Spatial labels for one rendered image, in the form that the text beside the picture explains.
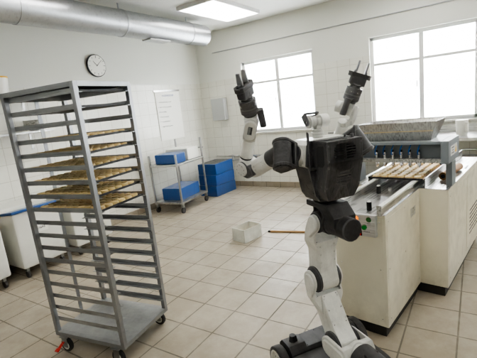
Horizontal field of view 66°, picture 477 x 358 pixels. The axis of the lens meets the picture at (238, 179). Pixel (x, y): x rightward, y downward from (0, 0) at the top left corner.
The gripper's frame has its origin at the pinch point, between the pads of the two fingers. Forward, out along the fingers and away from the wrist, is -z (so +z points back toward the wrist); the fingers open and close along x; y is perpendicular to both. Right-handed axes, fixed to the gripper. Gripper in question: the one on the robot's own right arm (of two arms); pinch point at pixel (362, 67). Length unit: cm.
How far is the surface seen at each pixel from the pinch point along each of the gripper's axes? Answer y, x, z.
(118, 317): -36, 95, 182
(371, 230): -3, -39, 88
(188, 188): 337, 139, 254
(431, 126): 60, -70, 25
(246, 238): 165, 27, 214
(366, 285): -2, -51, 126
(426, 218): 50, -92, 88
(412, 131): 67, -62, 33
